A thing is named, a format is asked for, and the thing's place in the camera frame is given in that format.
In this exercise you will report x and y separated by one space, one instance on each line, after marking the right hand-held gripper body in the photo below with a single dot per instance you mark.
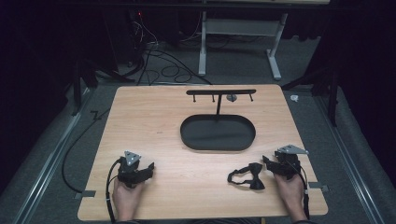
288 163

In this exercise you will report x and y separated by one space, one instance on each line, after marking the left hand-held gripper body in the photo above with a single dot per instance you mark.
130 169

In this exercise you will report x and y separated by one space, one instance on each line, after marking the black bow tie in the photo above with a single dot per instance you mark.
253 177

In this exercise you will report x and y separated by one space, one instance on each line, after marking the black hook rack with tray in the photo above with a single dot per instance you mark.
218 132

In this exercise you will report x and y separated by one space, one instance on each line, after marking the person's left hand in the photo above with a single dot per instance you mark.
127 199

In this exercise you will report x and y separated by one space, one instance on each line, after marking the person's right hand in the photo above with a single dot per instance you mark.
290 194

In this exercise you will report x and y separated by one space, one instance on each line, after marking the grey tape strip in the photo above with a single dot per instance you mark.
318 186
84 194

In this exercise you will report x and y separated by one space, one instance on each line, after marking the small white crumpled scrap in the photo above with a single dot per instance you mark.
294 98

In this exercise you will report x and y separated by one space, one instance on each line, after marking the small grey round clip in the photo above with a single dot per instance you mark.
231 98

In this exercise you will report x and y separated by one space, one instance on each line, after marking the black metal stand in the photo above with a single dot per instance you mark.
81 77
327 84

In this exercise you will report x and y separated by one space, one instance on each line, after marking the dark computer tower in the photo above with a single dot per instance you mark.
134 34

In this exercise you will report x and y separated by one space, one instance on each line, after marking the grey metal floor rail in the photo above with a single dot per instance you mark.
46 165
348 168

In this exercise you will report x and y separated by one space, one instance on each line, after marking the white metal desk frame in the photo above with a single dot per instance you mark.
239 28

